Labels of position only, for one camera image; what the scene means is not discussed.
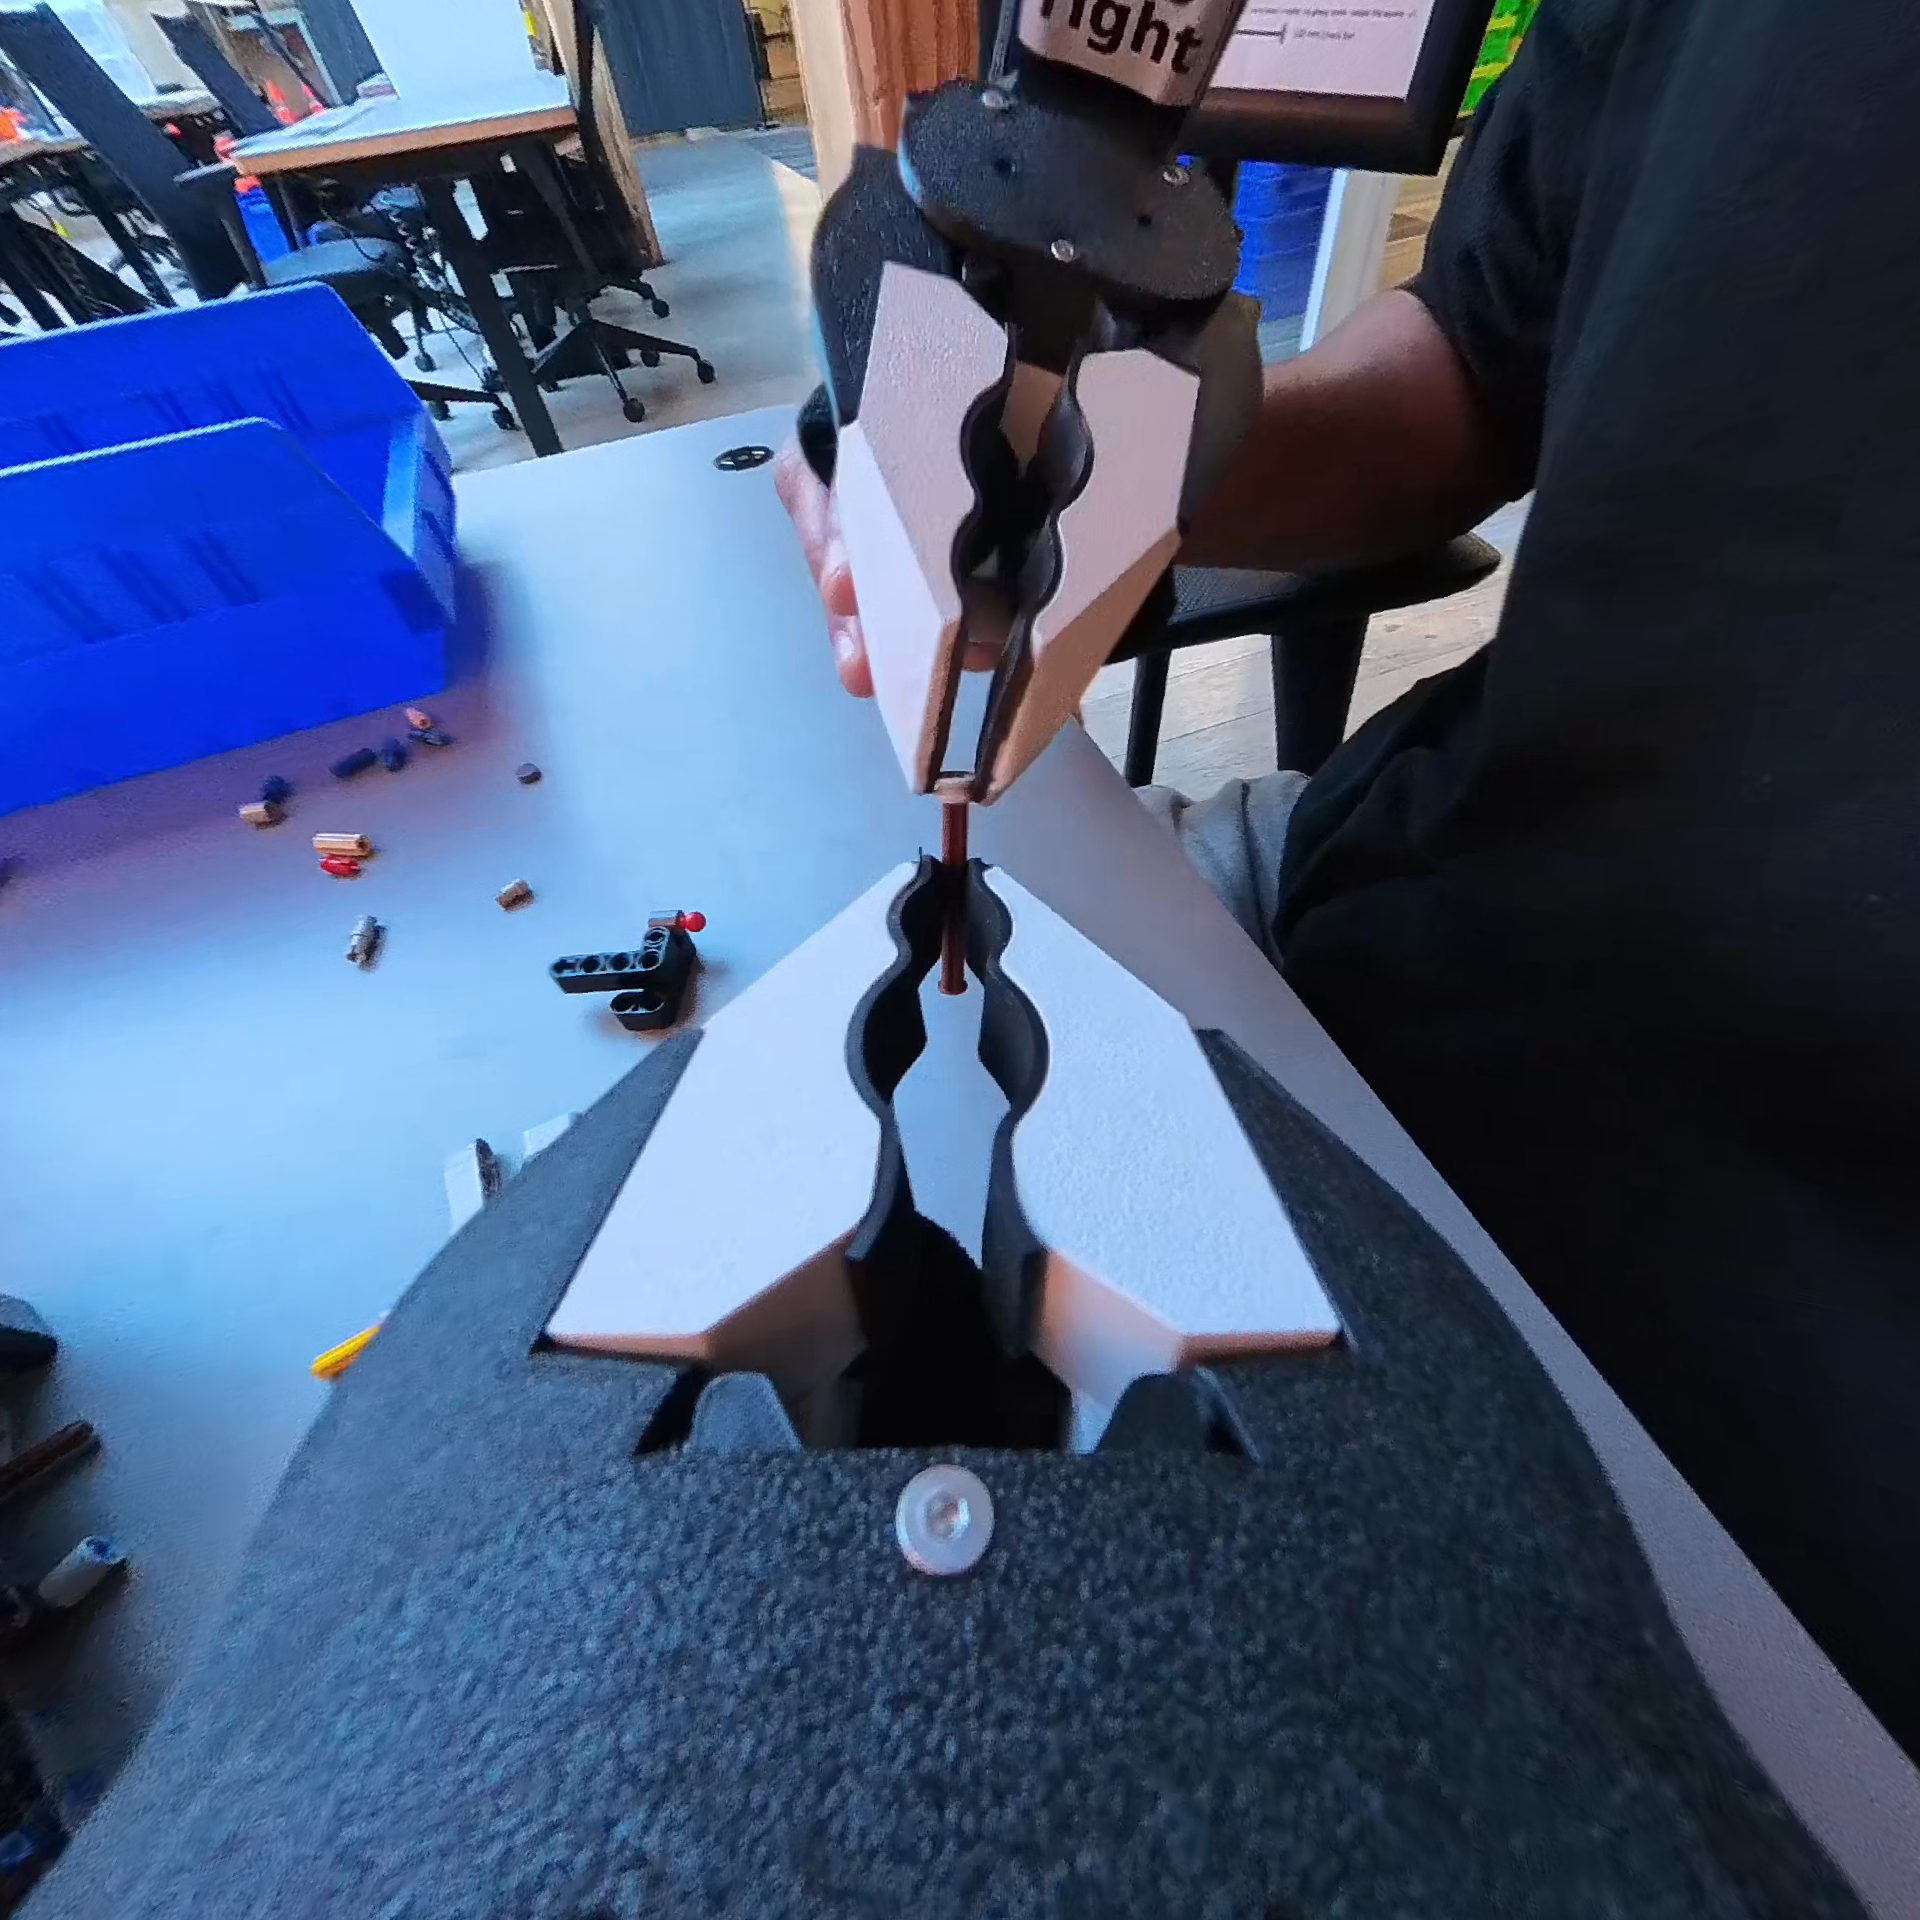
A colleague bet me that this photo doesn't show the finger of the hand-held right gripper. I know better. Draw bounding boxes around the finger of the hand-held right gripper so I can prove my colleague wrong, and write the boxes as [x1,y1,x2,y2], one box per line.
[828,263,1015,798]
[972,349,1207,805]

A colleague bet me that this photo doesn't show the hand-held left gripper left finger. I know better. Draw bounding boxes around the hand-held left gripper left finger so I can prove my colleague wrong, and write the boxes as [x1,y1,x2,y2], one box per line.
[544,861,935,1446]

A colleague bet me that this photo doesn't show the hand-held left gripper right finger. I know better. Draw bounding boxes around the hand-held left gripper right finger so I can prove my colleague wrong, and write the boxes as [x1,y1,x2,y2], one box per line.
[972,863,1344,1438]

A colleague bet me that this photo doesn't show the black lego angle beam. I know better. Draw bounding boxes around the black lego angle beam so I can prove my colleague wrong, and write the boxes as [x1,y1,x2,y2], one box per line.
[545,905,712,1035]

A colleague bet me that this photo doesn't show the person's right forearm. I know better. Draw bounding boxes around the person's right forearm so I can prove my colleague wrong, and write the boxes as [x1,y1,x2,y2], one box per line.
[1185,285,1541,572]

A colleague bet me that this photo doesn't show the small lego gear assembly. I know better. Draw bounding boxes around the small lego gear assembly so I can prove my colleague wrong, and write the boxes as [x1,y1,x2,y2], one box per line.
[307,1115,579,1383]

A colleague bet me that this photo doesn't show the scattered small lego pins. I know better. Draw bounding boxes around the scattered small lego pins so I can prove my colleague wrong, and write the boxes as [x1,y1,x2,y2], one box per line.
[237,706,544,969]

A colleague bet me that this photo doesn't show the white lego truck model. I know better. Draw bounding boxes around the white lego truck model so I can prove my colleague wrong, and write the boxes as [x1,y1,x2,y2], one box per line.
[0,1288,138,1863]

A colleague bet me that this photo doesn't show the person's right hand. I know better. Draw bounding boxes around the person's right hand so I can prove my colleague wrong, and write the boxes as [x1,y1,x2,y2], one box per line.
[775,446,884,701]

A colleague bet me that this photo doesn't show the black mesh chair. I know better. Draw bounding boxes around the black mesh chair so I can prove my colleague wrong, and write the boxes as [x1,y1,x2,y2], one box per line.
[1117,532,1504,788]

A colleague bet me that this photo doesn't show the grey trousers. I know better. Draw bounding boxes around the grey trousers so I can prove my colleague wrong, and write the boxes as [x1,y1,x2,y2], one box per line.
[1141,768,1314,962]

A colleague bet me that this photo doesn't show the black office chair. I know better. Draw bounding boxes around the black office chair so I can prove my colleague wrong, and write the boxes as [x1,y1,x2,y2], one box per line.
[494,255,721,426]

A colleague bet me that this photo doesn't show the black framed sign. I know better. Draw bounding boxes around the black framed sign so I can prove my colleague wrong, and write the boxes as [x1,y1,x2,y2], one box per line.
[1201,0,1494,175]

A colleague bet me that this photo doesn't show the black shirt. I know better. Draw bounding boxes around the black shirt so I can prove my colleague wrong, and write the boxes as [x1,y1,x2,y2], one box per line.
[1275,0,1920,1758]

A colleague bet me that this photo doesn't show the background desk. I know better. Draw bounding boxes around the background desk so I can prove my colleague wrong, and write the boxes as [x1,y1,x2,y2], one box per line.
[232,98,587,459]

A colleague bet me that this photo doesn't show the blue plastic bin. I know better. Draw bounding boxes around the blue plastic bin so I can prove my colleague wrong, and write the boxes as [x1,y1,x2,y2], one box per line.
[0,282,459,821]

